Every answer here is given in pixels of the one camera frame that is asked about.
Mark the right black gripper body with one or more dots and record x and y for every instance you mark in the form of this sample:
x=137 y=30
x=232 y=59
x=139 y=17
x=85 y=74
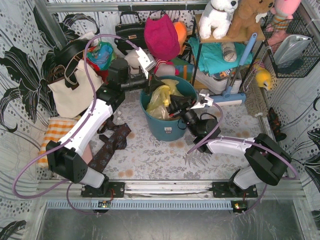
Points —
x=181 y=108

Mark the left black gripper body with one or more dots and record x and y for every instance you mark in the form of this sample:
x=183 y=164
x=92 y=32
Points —
x=151 y=81

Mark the yellow trash bag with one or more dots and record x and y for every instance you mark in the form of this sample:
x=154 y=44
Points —
x=161 y=99

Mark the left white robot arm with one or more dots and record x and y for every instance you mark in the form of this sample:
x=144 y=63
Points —
x=65 y=157

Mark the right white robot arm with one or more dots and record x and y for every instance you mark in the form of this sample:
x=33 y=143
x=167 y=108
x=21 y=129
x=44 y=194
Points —
x=267 y=161

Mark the teal trash bin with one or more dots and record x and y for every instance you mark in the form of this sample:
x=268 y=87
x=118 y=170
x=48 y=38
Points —
x=167 y=130

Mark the rainbow striped bag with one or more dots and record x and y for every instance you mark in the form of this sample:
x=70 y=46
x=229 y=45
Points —
x=184 y=68

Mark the cream tote bag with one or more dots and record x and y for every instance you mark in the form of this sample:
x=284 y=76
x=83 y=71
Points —
x=71 y=102

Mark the pink white plush doll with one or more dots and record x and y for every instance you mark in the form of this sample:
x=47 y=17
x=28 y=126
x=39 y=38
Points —
x=165 y=68

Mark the white fluffy plush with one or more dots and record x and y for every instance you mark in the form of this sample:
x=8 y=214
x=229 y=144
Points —
x=132 y=60

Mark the white storage box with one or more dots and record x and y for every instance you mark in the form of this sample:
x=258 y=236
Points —
x=216 y=86

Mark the colourful striped cloth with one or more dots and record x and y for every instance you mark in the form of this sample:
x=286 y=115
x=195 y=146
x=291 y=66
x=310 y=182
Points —
x=99 y=57

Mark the magenta knit hat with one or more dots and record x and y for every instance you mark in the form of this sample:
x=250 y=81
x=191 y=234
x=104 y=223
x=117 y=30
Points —
x=161 y=38

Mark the black leather handbag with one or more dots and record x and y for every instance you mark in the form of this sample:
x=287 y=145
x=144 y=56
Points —
x=133 y=32

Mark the teal folded cloth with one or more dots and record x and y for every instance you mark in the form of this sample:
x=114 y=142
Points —
x=211 y=58

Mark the orange plush toy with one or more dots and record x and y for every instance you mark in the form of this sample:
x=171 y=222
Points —
x=181 y=31

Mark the dark patterned necktie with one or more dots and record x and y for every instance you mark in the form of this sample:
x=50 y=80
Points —
x=114 y=138

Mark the grey patterned pouch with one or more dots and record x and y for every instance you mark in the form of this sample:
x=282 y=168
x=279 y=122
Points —
x=229 y=53

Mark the black round hat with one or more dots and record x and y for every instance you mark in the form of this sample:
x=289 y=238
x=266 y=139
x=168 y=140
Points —
x=63 y=56

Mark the beige chenille duster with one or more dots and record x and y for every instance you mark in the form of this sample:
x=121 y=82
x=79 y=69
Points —
x=255 y=102

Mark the yellow plush duck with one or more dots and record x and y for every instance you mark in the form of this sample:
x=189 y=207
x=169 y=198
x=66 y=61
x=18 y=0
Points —
x=262 y=75

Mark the pink cloth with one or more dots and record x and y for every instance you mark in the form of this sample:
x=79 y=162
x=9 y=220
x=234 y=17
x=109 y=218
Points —
x=87 y=154

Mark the white plush dog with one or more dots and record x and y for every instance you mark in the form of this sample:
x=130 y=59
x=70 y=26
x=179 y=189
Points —
x=216 y=18

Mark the orange checked towel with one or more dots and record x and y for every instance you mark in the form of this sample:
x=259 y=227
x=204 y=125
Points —
x=57 y=128

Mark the brown teddy bear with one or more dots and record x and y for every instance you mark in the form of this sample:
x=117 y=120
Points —
x=248 y=15

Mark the wooden shelf rack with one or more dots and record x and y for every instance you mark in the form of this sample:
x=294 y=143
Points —
x=241 y=37

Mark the silver foil pouch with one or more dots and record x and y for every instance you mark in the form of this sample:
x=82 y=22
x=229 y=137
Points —
x=291 y=48

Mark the pink plush toy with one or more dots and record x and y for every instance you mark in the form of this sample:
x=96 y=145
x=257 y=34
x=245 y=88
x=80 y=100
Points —
x=282 y=14

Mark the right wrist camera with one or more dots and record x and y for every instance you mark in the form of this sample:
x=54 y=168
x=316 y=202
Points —
x=203 y=100

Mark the black wire basket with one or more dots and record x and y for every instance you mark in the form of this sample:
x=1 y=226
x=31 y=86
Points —
x=309 y=58

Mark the metal base rail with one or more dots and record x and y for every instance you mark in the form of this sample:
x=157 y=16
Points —
x=173 y=195

